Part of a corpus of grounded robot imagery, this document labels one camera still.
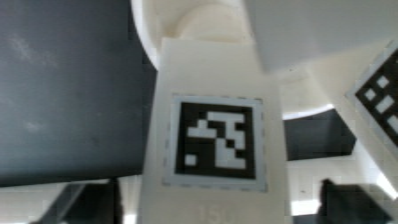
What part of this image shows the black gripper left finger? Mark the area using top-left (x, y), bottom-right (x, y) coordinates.
top-left (37, 181), bottom-right (123, 224)

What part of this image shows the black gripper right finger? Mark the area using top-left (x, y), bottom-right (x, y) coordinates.
top-left (318, 179), bottom-right (393, 224)

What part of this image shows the white stool leg with tag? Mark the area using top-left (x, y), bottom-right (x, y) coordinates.
top-left (345, 40), bottom-right (398, 199)

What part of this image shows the white round stool seat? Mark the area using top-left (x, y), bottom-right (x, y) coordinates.
top-left (131, 0), bottom-right (398, 120)

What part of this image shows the white front fence rail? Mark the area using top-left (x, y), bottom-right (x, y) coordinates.
top-left (0, 176), bottom-right (142, 224)

